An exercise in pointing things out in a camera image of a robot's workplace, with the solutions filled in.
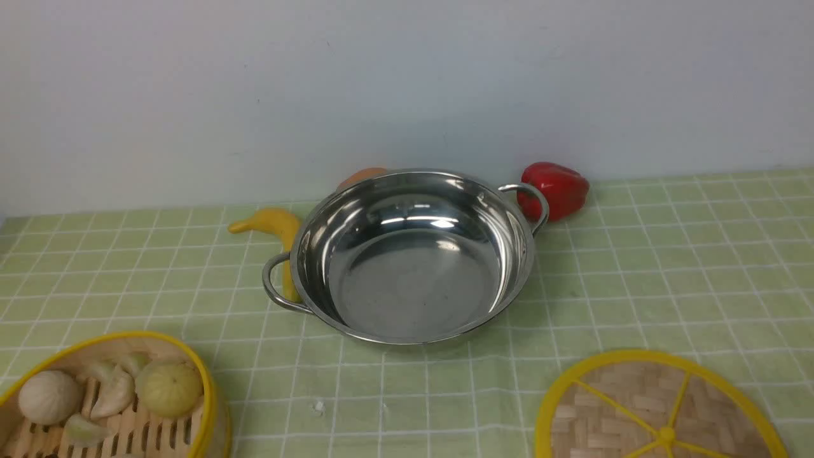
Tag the pale green dumpling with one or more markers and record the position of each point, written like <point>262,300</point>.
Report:
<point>81,432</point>

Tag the orange fruit behind pot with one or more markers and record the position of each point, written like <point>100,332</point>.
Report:
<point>361,175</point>

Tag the red bell pepper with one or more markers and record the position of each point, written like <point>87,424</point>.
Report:
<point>565,189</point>

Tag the yellow rimmed woven steamer lid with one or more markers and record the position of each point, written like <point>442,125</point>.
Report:
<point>645,403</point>

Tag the white round bun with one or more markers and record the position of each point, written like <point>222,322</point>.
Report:
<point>49,397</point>

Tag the yellow banana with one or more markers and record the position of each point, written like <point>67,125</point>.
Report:
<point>284,225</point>

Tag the yellow-green round bun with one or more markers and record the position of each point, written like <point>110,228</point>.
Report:
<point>170,389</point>

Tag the small pale dumpling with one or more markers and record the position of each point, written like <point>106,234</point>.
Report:
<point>131,363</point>

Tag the green checkered tablecloth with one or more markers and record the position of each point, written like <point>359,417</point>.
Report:
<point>717,269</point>

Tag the stainless steel pot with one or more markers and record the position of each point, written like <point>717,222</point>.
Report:
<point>410,257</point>

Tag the yellow rimmed bamboo steamer basket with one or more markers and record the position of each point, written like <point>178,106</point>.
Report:
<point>134,432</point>

